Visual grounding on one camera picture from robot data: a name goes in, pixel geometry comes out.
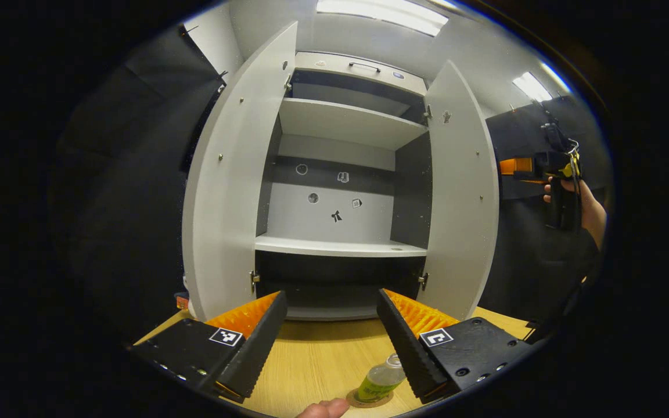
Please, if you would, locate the round cork coaster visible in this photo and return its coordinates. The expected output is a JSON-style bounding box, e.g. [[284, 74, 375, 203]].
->
[[346, 388, 394, 409]]

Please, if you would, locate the long ceiling light panel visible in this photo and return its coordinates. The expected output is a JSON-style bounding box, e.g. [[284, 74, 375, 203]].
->
[[316, 0, 450, 37]]

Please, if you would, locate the light grey cabinet door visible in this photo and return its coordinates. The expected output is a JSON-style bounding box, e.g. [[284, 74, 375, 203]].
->
[[416, 60, 501, 322], [182, 21, 298, 323]]

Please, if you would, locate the light grey cabinet shelf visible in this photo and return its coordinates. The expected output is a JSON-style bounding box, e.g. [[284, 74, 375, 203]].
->
[[278, 97, 429, 152], [254, 234, 429, 258]]

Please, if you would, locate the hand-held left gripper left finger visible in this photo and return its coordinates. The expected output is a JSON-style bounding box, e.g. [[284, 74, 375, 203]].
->
[[130, 290, 287, 404]]

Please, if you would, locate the short ceiling light panel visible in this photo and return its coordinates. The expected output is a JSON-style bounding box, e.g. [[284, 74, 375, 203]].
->
[[512, 61, 570, 104]]

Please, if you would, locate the grey wooden cabinet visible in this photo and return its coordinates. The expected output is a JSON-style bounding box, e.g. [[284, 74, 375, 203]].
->
[[253, 51, 434, 322]]

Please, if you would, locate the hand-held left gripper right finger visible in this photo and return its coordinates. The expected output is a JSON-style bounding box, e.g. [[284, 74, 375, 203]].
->
[[376, 289, 535, 405]]

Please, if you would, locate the green label clear bottle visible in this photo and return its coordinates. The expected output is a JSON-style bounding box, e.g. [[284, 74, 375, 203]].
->
[[357, 353, 408, 403]]

